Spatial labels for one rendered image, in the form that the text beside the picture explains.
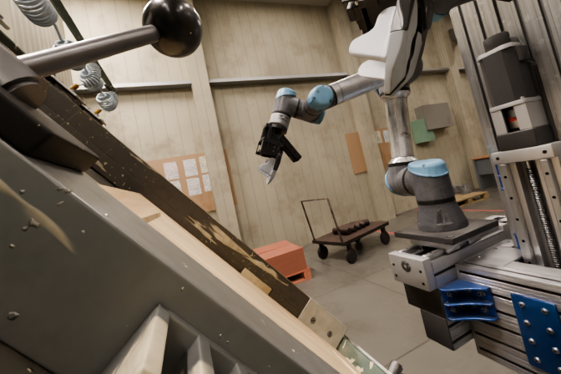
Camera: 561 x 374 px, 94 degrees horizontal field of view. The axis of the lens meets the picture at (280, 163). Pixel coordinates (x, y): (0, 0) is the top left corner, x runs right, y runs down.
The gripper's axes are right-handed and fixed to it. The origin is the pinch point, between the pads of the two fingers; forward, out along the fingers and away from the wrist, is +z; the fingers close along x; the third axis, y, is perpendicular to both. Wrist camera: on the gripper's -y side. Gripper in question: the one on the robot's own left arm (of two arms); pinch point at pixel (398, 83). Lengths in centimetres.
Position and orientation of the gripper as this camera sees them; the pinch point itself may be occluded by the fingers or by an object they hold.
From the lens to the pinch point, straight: 29.3
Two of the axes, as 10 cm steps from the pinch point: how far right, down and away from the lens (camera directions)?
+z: -3.2, 9.2, -2.4
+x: -5.1, -3.8, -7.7
